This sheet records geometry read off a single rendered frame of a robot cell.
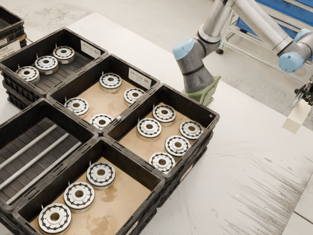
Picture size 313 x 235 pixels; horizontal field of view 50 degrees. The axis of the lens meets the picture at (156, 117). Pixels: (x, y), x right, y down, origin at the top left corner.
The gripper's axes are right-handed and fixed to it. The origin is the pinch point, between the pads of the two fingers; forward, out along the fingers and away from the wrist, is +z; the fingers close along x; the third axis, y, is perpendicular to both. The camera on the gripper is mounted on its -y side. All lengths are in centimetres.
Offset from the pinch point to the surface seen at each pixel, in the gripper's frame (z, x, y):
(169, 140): 7, -36, 49
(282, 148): 23.2, 1.8, 3.4
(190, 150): 0, -25, 53
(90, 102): 10, -75, 53
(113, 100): 10, -69, 45
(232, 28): 64, -88, -138
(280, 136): 23.2, -1.8, -3.0
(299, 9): 25, -42, -141
